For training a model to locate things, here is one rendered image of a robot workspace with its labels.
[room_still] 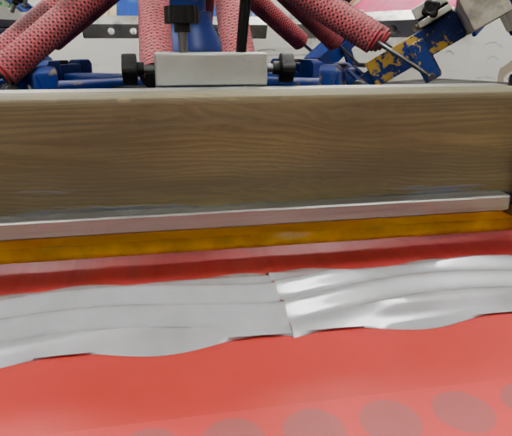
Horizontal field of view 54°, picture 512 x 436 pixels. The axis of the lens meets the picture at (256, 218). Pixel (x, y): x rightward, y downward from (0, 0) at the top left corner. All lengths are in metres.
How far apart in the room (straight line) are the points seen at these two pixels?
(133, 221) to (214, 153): 0.06
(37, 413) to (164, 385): 0.05
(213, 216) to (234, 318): 0.07
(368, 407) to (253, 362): 0.05
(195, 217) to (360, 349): 0.12
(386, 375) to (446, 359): 0.03
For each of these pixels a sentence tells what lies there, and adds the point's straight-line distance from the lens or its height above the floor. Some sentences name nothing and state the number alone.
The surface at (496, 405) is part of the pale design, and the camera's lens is 0.23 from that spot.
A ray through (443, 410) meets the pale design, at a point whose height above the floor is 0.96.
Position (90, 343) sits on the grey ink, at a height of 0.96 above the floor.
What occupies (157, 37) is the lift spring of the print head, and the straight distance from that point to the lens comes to 0.79.
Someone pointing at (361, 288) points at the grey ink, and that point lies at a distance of 0.28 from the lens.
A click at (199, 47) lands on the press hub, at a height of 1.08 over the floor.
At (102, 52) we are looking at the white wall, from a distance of 4.46.
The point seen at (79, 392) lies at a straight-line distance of 0.22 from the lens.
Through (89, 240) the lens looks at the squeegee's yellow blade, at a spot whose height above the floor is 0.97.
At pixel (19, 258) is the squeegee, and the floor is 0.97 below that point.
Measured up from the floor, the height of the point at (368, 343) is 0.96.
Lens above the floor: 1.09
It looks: 19 degrees down
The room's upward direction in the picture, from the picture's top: straight up
